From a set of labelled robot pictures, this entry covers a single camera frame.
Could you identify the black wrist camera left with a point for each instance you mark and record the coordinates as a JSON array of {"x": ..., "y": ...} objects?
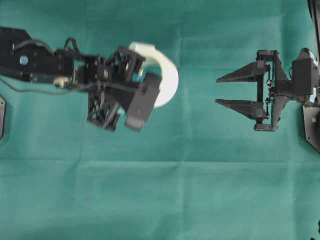
[{"x": 138, "y": 105}]

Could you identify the green table cloth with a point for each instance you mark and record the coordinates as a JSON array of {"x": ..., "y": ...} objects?
[{"x": 197, "y": 170}]

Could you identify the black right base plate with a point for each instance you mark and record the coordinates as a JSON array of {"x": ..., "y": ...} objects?
[{"x": 311, "y": 117}]

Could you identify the white duct tape roll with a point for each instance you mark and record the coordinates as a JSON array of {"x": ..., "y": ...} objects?
[{"x": 169, "y": 72}]

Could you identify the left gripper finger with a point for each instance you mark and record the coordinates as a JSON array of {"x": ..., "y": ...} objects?
[
  {"x": 138, "y": 77},
  {"x": 121, "y": 111}
]

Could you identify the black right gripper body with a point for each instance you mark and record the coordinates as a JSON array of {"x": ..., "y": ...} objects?
[{"x": 279, "y": 88}]

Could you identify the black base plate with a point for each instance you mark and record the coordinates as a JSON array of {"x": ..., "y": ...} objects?
[
  {"x": 311, "y": 117},
  {"x": 2, "y": 116}
]

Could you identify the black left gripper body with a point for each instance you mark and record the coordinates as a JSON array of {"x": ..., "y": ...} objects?
[{"x": 109, "y": 84}]

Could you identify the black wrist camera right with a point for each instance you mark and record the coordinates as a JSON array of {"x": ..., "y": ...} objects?
[{"x": 305, "y": 77}]

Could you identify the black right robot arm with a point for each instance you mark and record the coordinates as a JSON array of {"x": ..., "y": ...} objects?
[{"x": 274, "y": 87}]

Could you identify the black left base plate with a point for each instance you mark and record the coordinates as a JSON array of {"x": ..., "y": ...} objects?
[{"x": 2, "y": 116}]

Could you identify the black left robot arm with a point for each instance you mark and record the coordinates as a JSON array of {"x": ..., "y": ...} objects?
[{"x": 31, "y": 60}]

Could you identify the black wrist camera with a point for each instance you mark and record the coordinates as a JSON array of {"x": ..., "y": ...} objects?
[
  {"x": 138, "y": 105},
  {"x": 305, "y": 77}
]

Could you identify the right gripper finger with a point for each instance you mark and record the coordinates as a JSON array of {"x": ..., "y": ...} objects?
[
  {"x": 248, "y": 73},
  {"x": 253, "y": 110}
]

